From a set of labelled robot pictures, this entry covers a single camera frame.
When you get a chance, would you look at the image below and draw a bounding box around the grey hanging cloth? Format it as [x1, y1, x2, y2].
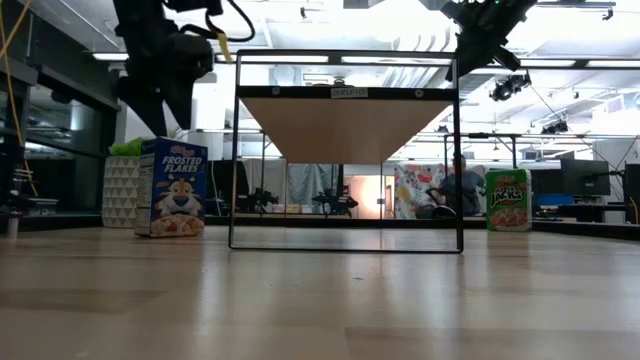
[286, 163, 335, 207]

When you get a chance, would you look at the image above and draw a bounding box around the white hanging cloth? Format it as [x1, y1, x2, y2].
[241, 158, 287, 202]

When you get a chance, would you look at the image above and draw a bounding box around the green Apple Jacks cereal box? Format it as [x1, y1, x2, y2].
[484, 168, 534, 233]

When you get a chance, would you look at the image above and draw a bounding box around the dark computer monitor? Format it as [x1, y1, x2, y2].
[622, 163, 640, 225]
[559, 158, 613, 197]

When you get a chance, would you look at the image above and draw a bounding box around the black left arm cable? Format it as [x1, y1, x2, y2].
[177, 0, 257, 44]

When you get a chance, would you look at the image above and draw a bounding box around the black ceiling spotlight cluster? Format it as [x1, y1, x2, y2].
[488, 72, 533, 103]
[539, 120, 570, 136]

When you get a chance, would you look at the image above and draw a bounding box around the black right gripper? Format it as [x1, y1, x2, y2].
[439, 0, 540, 82]

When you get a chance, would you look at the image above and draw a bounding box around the black aluminium table frame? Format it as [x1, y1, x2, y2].
[0, 212, 640, 243]

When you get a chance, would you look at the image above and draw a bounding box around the blue Frosted Flakes cereal box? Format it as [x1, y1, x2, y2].
[134, 137, 210, 239]

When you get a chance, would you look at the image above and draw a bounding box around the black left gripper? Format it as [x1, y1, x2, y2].
[112, 17, 217, 138]

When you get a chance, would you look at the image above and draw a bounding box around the white shelf label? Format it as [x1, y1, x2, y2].
[330, 86, 370, 100]

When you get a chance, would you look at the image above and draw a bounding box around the floral hanging cloth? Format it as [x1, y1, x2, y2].
[393, 162, 447, 220]

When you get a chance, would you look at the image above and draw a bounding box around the yellow hanging cable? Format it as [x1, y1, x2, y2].
[0, 0, 40, 197]

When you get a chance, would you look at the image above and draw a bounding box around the blue storage bin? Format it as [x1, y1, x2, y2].
[534, 193, 576, 208]

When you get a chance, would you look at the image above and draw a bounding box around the yellow cable tag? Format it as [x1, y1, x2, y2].
[216, 30, 235, 65]

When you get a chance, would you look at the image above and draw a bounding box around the white triangle-patterned planter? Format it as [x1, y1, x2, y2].
[101, 154, 142, 230]

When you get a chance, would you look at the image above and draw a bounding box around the lime green foliage clump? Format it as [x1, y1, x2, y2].
[108, 137, 147, 158]

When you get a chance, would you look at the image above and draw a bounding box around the black background table frame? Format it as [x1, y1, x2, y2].
[441, 131, 640, 170]

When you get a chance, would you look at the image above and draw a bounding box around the person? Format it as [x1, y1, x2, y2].
[428, 153, 487, 218]

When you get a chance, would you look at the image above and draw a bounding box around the black frame wooden shelf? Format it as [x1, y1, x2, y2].
[228, 48, 465, 255]

